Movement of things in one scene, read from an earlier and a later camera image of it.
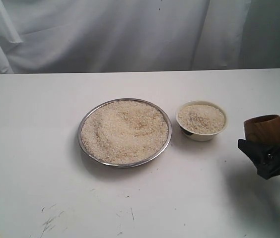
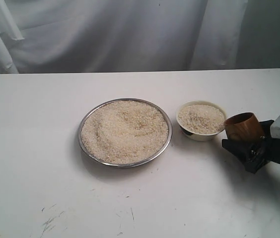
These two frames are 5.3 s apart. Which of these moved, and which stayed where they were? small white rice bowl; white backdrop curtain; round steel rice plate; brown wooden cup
Moved: brown wooden cup
Stayed: round steel rice plate; small white rice bowl; white backdrop curtain
